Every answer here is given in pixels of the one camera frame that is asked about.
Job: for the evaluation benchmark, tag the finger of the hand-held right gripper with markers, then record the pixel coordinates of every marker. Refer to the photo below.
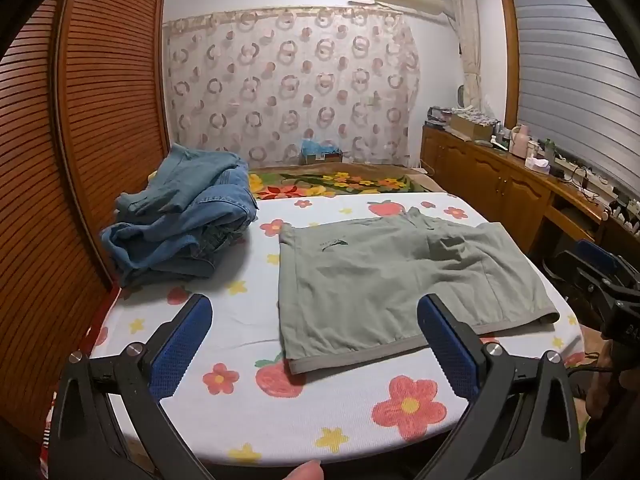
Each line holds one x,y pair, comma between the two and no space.
595,255
565,275

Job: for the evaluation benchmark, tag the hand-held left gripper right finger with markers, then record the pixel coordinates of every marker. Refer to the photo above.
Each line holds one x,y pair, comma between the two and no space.
445,347

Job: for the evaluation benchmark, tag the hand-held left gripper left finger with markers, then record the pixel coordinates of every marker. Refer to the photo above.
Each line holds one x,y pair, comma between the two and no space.
182,350

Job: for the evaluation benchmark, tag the grey-green pants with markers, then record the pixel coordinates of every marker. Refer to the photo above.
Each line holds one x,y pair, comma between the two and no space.
400,280

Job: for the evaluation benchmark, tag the teal blue pants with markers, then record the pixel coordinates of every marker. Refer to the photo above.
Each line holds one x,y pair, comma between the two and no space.
190,175

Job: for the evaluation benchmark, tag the person's right hand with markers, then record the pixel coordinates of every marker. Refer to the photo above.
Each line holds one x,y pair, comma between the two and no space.
601,380

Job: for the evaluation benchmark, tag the person's left hand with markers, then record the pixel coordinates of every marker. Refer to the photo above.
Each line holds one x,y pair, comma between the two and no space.
306,471

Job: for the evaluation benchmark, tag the white power strip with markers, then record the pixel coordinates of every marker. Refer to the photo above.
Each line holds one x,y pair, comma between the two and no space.
582,169

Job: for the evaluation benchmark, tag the pink tissue box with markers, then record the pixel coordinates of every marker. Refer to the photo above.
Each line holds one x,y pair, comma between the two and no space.
537,165

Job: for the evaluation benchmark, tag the green bottle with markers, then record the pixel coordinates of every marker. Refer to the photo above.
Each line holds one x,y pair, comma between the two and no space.
549,150

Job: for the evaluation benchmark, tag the wooden sideboard cabinet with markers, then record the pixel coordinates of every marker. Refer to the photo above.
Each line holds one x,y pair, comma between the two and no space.
500,180

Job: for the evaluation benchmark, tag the blue denim jeans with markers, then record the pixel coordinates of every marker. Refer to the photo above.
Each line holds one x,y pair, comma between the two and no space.
200,230

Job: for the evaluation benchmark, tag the pink thermos jug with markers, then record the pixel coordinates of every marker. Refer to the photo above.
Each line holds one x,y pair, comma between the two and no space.
520,141

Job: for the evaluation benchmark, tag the white floral bed sheet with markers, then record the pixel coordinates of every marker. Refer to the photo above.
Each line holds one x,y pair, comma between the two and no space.
310,410

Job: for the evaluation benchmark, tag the cardboard box of small items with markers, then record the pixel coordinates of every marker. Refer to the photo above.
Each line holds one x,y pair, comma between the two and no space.
470,127

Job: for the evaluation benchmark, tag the grey window blinds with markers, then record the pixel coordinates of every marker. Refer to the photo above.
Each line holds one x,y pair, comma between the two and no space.
575,70

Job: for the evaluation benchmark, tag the brown floral blanket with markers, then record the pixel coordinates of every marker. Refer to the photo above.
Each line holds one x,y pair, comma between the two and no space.
320,182

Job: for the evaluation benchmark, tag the cardboard box with blue cloth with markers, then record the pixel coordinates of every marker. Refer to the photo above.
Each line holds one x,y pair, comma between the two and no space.
320,152

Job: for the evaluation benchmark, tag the wooden louvered wardrobe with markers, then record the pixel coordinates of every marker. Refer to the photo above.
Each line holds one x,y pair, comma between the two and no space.
90,135

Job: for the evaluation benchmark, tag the pale corner curtain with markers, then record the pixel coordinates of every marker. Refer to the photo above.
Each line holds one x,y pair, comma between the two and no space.
467,45

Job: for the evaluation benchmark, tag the circle-patterned sheer curtain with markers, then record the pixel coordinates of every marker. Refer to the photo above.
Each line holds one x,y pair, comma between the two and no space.
300,85

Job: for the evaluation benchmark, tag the wooden window frame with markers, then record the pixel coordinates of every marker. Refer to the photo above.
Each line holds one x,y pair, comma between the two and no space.
507,50

